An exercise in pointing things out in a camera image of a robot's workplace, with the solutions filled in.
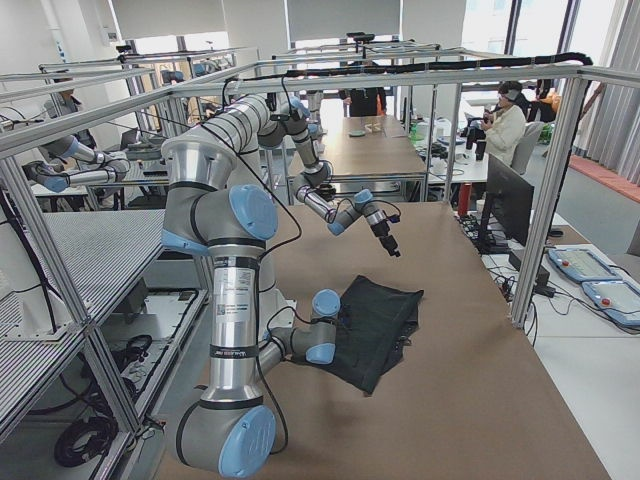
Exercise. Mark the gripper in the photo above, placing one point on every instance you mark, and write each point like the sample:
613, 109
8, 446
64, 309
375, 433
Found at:
383, 230

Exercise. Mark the black graphic t-shirt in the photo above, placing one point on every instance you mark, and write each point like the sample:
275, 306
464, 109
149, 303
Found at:
375, 324

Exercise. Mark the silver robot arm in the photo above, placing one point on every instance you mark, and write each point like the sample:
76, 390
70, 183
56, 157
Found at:
214, 211
310, 165

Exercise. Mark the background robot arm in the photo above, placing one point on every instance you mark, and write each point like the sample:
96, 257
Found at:
92, 167

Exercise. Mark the black huawei monitor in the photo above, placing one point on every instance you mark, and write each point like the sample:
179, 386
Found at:
507, 209

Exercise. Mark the seated person white jacket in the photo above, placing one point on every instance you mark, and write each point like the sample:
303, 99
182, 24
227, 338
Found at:
505, 127

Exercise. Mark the teach pendant with red button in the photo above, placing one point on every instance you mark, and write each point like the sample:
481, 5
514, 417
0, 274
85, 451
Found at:
580, 265

